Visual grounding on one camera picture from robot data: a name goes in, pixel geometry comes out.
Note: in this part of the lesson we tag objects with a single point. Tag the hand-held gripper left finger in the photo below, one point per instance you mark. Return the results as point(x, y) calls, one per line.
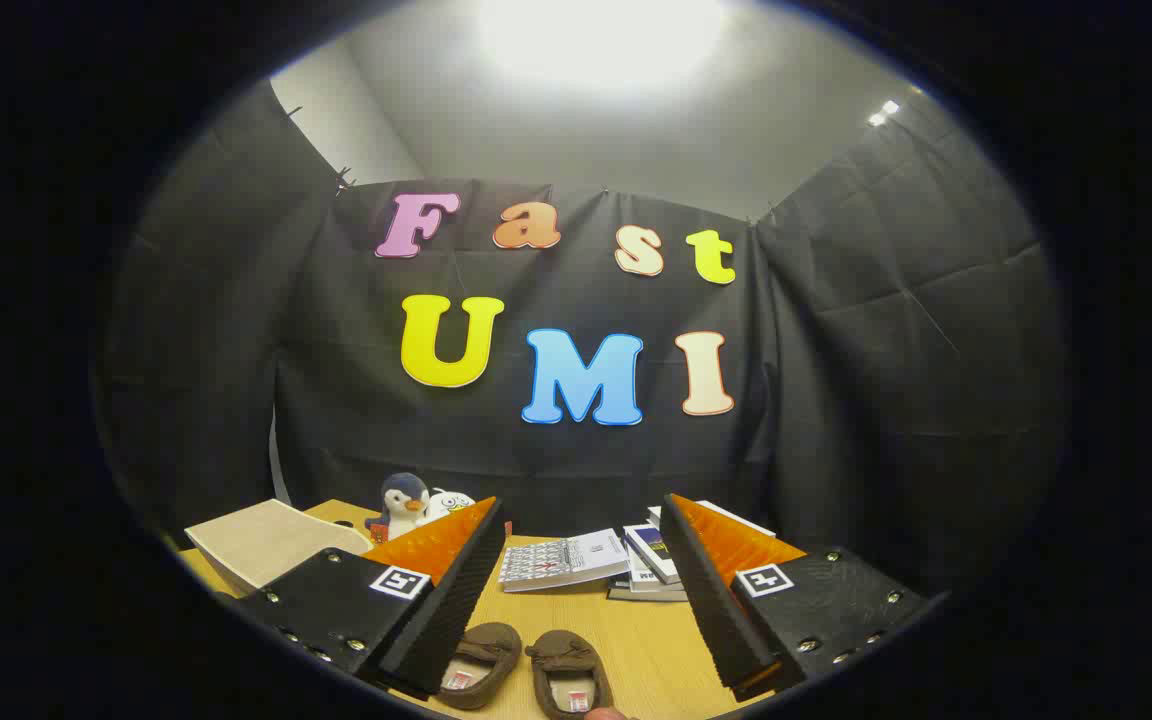
point(441, 610)

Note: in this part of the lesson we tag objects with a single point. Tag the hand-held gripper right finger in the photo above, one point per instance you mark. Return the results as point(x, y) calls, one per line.
point(721, 610)

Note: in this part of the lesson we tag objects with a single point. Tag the brown fuzzy shoe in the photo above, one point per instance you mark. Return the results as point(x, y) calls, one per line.
point(491, 650)
point(561, 655)

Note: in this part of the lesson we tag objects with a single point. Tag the beige fabric storage box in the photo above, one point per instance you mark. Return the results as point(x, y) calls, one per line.
point(266, 545)

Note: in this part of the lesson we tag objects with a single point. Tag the white book with black print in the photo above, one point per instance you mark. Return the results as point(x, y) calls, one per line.
point(648, 582)

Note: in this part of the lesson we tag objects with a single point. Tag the dark grey book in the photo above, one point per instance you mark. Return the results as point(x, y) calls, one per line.
point(636, 596)

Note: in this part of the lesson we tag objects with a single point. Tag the white duck plush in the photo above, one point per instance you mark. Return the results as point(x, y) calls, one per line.
point(448, 503)

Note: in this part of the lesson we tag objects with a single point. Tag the grey white penguin plush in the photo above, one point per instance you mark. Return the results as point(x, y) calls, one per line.
point(402, 505)

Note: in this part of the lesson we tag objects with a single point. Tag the grey patterned book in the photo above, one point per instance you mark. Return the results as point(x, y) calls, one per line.
point(561, 562)

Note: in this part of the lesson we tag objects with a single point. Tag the black backdrop cloth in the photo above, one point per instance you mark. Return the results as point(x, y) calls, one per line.
point(336, 400)

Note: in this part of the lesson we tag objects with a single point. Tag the small ceiling spotlights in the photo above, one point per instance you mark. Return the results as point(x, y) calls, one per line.
point(883, 112)

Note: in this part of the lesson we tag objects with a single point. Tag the bright ceiling light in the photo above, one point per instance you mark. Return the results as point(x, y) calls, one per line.
point(601, 35)

